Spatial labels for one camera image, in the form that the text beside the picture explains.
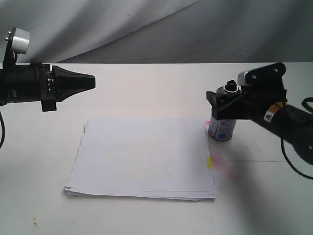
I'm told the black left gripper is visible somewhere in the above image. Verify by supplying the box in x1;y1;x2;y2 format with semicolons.
14;60;95;112

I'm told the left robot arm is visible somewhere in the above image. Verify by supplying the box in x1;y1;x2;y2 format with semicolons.
0;60;96;112

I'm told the yellow sticky marker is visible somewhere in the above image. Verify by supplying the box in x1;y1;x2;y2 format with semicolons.
207;157;212;169

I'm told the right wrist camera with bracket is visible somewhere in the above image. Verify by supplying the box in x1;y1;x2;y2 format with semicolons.
237;62;286;93

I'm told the silver spray can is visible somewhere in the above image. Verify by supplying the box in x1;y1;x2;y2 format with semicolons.
206;80;240;141

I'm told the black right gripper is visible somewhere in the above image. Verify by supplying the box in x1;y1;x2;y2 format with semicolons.
206;83;288;122

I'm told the white paper stack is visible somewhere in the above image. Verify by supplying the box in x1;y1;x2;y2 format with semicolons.
65;117;216;201

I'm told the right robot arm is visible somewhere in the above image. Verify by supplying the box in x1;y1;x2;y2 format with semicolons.
206;86;313;164

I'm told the white backdrop cloth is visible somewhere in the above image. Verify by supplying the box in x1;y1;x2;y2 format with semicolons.
0;0;313;63

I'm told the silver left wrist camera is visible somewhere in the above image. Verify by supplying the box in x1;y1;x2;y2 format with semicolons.
2;27;30;72

